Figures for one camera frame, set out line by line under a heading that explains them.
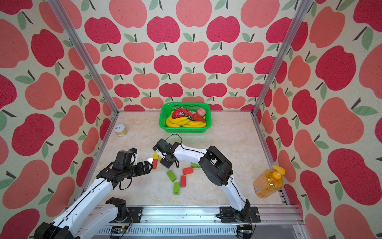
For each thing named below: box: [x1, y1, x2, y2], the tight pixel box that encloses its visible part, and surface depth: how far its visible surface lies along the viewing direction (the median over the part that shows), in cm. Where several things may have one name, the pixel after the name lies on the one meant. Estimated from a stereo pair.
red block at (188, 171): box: [182, 166, 194, 176], surface depth 90 cm
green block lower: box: [173, 182, 180, 196], surface depth 84 cm
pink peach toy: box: [196, 108, 206, 118], surface depth 114 cm
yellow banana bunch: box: [165, 110, 207, 128], surface depth 107 cm
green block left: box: [166, 170, 177, 183], surface depth 90 cm
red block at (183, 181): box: [180, 175, 187, 188], surface depth 86 cm
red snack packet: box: [171, 107, 206, 122], surface depth 110 cm
